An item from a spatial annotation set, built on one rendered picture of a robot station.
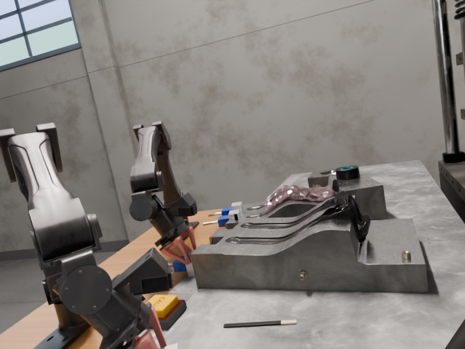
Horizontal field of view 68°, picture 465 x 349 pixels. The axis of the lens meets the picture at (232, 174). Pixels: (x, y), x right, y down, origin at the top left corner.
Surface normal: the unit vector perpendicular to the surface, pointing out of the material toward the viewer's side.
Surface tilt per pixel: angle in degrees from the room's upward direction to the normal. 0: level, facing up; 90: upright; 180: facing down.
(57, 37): 90
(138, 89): 90
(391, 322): 0
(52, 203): 39
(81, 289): 77
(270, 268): 90
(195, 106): 90
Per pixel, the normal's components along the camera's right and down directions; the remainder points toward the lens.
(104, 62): -0.26, 0.19
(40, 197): 0.20, -0.74
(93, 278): 0.49, -0.19
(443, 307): -0.18, -0.97
